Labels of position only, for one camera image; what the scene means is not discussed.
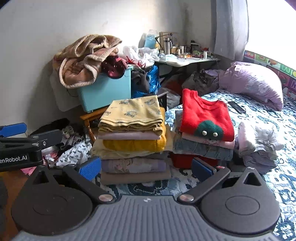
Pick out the dark red folded garment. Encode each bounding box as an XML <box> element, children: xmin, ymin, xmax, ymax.
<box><xmin>169</xmin><ymin>152</ymin><xmax>219</xmax><ymax>169</ymax></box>

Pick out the blue plastic bag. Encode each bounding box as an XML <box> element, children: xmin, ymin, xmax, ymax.
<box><xmin>131</xmin><ymin>65</ymin><xmax>161</xmax><ymax>98</ymax></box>

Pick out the grey window curtain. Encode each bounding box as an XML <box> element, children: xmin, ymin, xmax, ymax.
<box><xmin>211</xmin><ymin>0</ymin><xmax>249</xmax><ymax>61</ymax></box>

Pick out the blue denim folded garment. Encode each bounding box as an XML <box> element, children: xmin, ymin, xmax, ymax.
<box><xmin>173</xmin><ymin>109</ymin><xmax>235</xmax><ymax>162</ymax></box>

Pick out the colourful alphabet bed bumper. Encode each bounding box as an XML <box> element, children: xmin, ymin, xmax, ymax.
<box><xmin>243</xmin><ymin>50</ymin><xmax>296</xmax><ymax>99</ymax></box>

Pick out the purple pillow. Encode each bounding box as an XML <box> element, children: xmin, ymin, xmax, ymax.
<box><xmin>205</xmin><ymin>61</ymin><xmax>284</xmax><ymax>111</ymax></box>

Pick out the lilac grey clothes pile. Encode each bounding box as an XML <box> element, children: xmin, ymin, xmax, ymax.
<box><xmin>235</xmin><ymin>121</ymin><xmax>285</xmax><ymax>175</ymax></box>

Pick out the pale yellow folded garment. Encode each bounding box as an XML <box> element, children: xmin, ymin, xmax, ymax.
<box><xmin>90</xmin><ymin>129</ymin><xmax>176</xmax><ymax>160</ymax></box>

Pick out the lavender printed folded garment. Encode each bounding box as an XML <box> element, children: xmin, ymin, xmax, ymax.
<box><xmin>101</xmin><ymin>157</ymin><xmax>167</xmax><ymax>174</ymax></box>

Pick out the pink folded garment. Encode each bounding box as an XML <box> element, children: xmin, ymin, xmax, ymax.
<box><xmin>182</xmin><ymin>133</ymin><xmax>235</xmax><ymax>150</ymax></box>

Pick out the black remote control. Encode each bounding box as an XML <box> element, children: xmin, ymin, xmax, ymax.
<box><xmin>228</xmin><ymin>101</ymin><xmax>246</xmax><ymax>113</ymax></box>

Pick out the cluttered white desk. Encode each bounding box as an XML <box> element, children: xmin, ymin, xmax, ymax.
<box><xmin>138</xmin><ymin>29</ymin><xmax>221</xmax><ymax>77</ymax></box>

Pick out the mustard knit folded sweater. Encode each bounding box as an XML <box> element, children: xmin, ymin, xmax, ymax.
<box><xmin>101</xmin><ymin>106</ymin><xmax>168</xmax><ymax>153</ymax></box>

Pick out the teal plastic storage bin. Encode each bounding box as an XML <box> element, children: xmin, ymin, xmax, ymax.
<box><xmin>77</xmin><ymin>66</ymin><xmax>132</xmax><ymax>113</ymax></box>

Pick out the mustard yellow printed garment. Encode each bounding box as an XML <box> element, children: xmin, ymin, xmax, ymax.
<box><xmin>98</xmin><ymin>95</ymin><xmax>164</xmax><ymax>136</ymax></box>

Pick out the red knit sweater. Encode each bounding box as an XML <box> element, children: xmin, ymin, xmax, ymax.
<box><xmin>180</xmin><ymin>88</ymin><xmax>234</xmax><ymax>142</ymax></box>

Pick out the tan brown folded garment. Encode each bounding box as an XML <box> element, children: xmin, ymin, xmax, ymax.
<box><xmin>100</xmin><ymin>169</ymin><xmax>171</xmax><ymax>185</ymax></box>

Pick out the brown fleece blanket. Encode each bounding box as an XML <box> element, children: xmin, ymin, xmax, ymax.
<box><xmin>52</xmin><ymin>34</ymin><xmax>122</xmax><ymax>89</ymax></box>

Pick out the wooden stool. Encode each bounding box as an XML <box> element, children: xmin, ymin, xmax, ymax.
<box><xmin>80</xmin><ymin>106</ymin><xmax>109</xmax><ymax>144</ymax></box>

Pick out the blue white patterned bedspread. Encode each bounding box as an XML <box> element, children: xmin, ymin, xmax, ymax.
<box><xmin>94</xmin><ymin>90</ymin><xmax>295</xmax><ymax>240</ymax></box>

